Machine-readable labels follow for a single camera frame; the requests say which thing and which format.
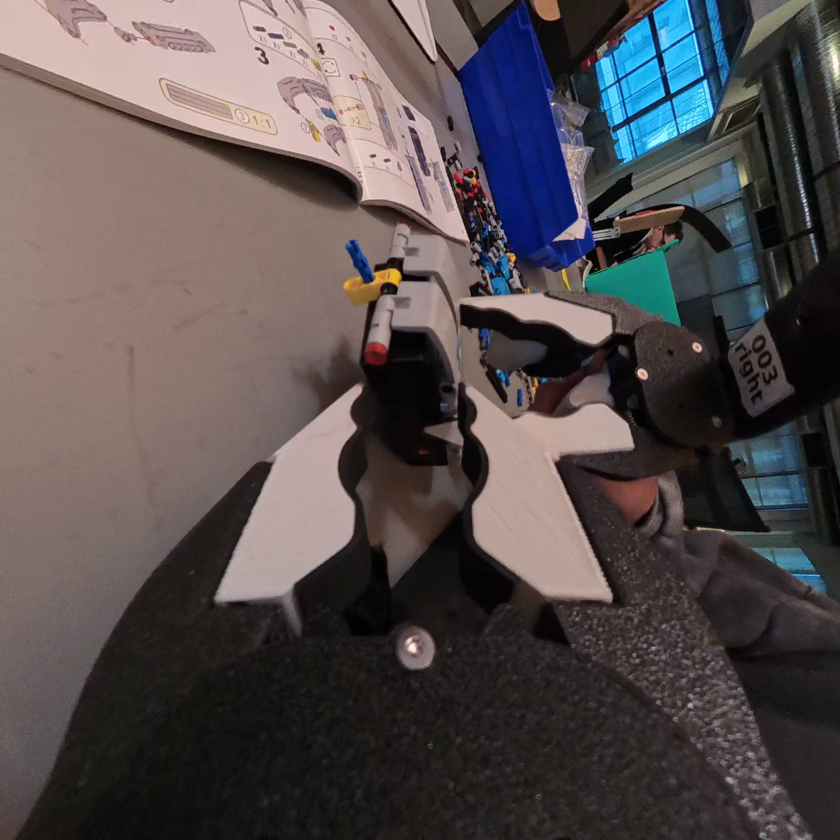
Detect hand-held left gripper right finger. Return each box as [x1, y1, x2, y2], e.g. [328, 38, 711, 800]
[457, 387, 614, 634]

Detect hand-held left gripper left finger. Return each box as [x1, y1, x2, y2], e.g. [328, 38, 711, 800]
[214, 384, 368, 636]

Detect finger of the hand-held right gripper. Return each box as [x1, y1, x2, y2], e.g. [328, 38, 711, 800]
[458, 292, 619, 378]
[423, 402, 636, 460]

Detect grey brick robot chassis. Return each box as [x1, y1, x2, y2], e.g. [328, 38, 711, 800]
[343, 223, 462, 468]

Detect person's right forearm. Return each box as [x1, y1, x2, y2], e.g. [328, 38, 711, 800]
[630, 471, 840, 729]

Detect grey desk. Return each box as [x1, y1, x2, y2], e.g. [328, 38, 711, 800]
[0, 59, 519, 840]

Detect person's right hand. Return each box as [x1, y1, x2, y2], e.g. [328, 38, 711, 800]
[532, 351, 664, 526]

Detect pile of brick pieces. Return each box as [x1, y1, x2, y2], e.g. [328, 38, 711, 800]
[445, 147, 547, 421]

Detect teal board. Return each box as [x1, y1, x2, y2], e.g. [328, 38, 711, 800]
[584, 239, 681, 327]

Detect blue plastic bin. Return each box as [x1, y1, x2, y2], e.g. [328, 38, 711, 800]
[457, 0, 597, 272]

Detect clear plastic bags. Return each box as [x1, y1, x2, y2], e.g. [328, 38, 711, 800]
[548, 88, 596, 219]

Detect window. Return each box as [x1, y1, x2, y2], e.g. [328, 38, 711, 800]
[592, 0, 753, 166]

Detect dark partition panel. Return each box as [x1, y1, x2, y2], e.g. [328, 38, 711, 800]
[558, 0, 634, 61]

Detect open instruction booklet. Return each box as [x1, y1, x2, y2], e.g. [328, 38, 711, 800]
[0, 0, 471, 245]

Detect silver air duct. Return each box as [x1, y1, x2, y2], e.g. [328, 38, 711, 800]
[755, 0, 840, 299]

